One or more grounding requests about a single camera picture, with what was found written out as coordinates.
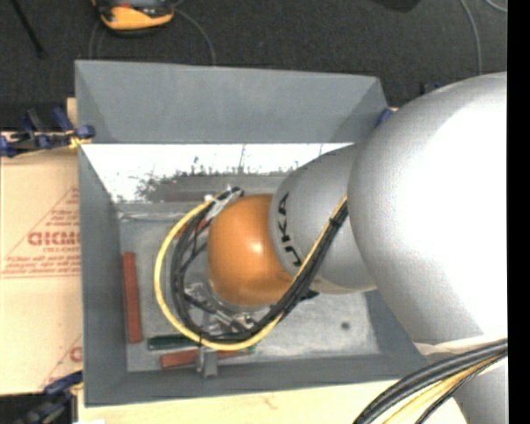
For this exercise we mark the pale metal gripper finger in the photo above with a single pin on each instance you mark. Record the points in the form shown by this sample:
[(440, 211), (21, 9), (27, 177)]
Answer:
[(200, 362), (211, 364)]

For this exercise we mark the red-brown flat block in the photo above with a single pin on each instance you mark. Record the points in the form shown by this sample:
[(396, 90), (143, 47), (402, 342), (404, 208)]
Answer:
[(179, 359), (132, 298)]

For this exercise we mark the dark green flat block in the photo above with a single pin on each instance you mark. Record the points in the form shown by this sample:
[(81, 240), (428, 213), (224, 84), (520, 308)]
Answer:
[(168, 342)]

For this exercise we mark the brown cardboard board red print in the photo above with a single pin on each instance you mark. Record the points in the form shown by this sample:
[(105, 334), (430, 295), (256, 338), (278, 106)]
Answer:
[(35, 307)]

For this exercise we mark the grey metal bin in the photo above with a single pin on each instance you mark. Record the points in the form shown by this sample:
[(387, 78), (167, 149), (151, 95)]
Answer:
[(221, 104)]

